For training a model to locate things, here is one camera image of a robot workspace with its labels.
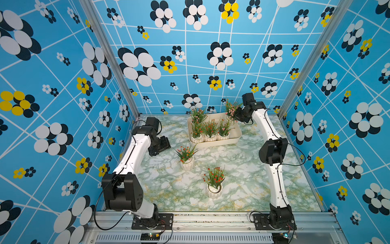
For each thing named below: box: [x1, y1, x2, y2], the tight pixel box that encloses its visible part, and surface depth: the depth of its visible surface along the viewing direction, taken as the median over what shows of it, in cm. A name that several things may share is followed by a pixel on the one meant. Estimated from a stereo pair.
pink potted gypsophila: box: [224, 98, 243, 126], surface depth 96 cm
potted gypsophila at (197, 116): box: [189, 108, 209, 126], surface depth 104 cm
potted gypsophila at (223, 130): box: [216, 118, 236, 140], surface depth 100 cm
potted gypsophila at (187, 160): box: [171, 143, 199, 172], surface depth 88 cm
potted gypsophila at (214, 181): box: [203, 164, 226, 200], surface depth 79 cm
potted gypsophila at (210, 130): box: [202, 118, 219, 142], surface depth 100 cm
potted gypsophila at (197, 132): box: [190, 122, 206, 143], surface depth 99 cm
